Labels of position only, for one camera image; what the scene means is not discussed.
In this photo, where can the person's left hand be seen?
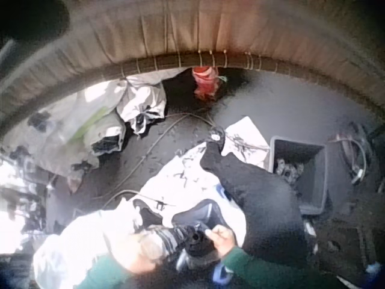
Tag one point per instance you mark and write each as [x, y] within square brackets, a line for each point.
[139, 250]

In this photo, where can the person's right hand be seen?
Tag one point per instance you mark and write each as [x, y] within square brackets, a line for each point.
[223, 241]

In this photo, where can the person's left fingers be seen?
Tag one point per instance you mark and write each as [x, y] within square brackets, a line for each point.
[159, 248]

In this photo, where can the person's right fingers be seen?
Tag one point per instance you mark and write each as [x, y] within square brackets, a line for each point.
[215, 233]

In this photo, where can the black cylindrical part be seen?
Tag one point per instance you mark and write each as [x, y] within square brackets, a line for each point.
[197, 241]

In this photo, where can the dark blue-rimmed pouch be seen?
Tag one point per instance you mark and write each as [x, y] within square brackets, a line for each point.
[198, 215]

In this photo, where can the person's legs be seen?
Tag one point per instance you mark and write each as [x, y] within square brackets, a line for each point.
[255, 195]

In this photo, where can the white sheet with black marks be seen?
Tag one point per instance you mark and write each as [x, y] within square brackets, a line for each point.
[186, 177]

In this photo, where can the big white plastic bag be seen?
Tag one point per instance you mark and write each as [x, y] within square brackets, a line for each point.
[87, 238]

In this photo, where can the heap of parts in bin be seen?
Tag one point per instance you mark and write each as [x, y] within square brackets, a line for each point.
[288, 170]

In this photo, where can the grey plastic bin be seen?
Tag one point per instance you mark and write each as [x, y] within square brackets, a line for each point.
[306, 180]

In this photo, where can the crumpled white plastic bag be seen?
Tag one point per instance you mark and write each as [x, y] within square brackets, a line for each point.
[142, 100]

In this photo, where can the large translucent bag green contents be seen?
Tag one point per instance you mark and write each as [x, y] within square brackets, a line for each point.
[69, 129]

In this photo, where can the heap of black-white items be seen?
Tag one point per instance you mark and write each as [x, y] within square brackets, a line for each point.
[18, 198]

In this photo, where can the red plastic object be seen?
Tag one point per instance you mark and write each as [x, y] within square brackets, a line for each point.
[205, 81]

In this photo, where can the beige fabric cover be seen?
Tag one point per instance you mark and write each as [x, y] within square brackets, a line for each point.
[192, 33]

